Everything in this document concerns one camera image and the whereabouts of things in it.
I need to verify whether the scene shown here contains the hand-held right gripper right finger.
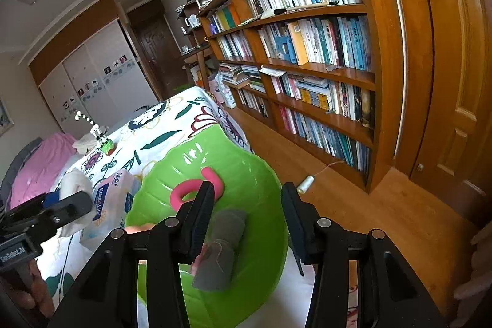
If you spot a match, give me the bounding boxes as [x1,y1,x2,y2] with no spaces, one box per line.
[280,182,446,328]

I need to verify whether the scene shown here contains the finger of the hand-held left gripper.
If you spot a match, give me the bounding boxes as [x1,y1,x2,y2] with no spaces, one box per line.
[0,197,50,232]
[42,191,95,232]

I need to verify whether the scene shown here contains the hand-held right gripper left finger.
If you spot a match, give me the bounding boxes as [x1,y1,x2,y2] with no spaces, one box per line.
[46,180,216,328]

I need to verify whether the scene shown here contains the white cotton plastic bag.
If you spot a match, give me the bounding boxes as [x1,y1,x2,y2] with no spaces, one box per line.
[58,168,97,236]

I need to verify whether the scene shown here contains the grey sock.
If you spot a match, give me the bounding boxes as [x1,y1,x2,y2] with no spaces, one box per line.
[209,209,248,248]
[191,241,236,292]

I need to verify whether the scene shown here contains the pink ring toy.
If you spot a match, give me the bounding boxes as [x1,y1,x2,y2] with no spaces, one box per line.
[170,167,224,207]

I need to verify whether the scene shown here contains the pink dotted cloth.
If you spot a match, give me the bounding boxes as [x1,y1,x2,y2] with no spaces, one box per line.
[192,249,210,273]

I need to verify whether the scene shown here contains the green leaf-shaped tray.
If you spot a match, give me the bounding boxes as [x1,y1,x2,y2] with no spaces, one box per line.
[125,126,290,325]

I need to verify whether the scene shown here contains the person's left hand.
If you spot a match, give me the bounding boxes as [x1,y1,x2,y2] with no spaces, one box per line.
[10,261,56,318]

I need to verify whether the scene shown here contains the white thread spool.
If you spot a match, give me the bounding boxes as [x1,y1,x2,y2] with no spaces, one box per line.
[298,161,347,194]

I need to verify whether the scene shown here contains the blue white tissue pack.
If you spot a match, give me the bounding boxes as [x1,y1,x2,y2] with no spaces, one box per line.
[81,172,143,250]

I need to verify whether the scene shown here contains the pink dotted quilt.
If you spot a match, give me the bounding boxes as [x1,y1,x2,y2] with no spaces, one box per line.
[10,133,77,209]

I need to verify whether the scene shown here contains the grey bed headboard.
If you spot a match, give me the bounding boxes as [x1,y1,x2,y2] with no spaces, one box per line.
[0,138,43,198]

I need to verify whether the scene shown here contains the folded cream cloth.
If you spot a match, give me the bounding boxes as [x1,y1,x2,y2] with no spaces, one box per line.
[73,134,95,156]

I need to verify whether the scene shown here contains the zebra toy in green pot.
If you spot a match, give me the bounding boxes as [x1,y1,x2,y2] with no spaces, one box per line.
[73,111,116,156]

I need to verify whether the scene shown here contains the white sliding door wardrobe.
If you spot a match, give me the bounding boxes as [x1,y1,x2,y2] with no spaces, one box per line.
[29,0,160,140]

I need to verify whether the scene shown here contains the dark wooden desk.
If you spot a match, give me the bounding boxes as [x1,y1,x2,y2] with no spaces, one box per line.
[181,44,216,90]

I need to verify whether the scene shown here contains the blue plastic holder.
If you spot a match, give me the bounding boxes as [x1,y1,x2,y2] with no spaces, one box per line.
[274,36,297,64]

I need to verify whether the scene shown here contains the dark wooden door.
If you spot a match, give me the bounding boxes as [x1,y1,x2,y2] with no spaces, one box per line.
[127,0,189,102]

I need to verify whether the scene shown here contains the rows of books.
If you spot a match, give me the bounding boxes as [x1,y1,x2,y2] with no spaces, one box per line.
[208,0,375,171]

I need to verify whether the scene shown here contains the white cloth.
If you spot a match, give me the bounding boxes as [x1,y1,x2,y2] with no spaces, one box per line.
[454,220,492,302]

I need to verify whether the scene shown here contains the wooden bookshelf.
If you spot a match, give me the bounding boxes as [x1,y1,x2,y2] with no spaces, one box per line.
[198,0,435,194]

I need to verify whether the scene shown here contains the small dark desk shelf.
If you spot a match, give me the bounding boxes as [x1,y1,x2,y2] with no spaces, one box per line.
[177,1,202,52]

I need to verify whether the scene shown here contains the light wooden door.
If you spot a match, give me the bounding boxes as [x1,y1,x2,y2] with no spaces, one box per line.
[403,0,492,229]

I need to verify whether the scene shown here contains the framed wall photo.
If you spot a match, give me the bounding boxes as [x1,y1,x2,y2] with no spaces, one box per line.
[0,95,14,138]

